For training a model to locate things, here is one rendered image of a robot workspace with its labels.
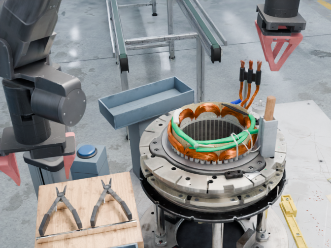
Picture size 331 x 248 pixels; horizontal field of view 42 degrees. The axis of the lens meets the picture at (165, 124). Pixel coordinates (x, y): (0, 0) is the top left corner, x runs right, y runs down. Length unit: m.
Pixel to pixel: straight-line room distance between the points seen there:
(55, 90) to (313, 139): 1.09
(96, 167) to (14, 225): 1.48
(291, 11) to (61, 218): 0.55
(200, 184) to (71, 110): 0.32
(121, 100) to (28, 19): 0.68
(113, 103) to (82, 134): 1.80
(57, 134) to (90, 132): 2.31
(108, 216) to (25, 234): 1.58
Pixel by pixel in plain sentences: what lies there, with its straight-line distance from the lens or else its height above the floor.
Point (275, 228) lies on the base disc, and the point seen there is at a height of 0.80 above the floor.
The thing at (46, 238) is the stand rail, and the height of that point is 1.08.
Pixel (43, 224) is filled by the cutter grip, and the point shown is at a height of 1.09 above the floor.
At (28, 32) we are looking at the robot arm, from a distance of 0.62.
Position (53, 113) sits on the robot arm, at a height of 1.34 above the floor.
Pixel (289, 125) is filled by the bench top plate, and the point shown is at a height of 0.78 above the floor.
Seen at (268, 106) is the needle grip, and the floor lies 1.21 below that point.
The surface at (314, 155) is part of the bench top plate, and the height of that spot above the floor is 0.78.
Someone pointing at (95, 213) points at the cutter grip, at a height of 1.09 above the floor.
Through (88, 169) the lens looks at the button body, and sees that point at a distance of 1.05.
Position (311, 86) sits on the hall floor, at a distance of 3.58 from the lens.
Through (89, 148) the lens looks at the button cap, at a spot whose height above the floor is 1.04.
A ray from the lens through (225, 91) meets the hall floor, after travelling 3.43.
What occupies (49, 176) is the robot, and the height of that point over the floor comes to 0.87.
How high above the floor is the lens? 1.65
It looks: 33 degrees down
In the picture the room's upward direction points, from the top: 3 degrees counter-clockwise
